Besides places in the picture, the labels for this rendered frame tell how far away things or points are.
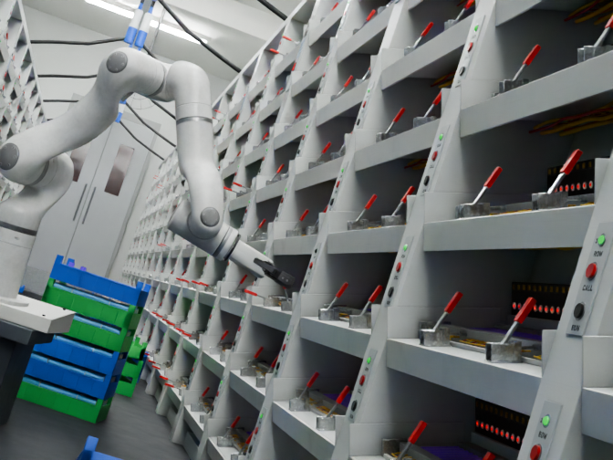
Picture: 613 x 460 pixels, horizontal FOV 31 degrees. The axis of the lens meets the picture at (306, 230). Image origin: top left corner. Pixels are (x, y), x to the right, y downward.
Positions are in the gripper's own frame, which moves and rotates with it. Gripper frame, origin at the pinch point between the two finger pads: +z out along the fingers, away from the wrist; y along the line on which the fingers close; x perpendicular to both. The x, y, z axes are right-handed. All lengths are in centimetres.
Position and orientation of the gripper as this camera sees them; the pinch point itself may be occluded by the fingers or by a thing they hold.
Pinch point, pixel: (285, 279)
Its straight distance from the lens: 273.7
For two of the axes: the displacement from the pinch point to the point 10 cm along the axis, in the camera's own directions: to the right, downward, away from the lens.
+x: 5.1, -8.5, 1.3
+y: 2.0, -0.3, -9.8
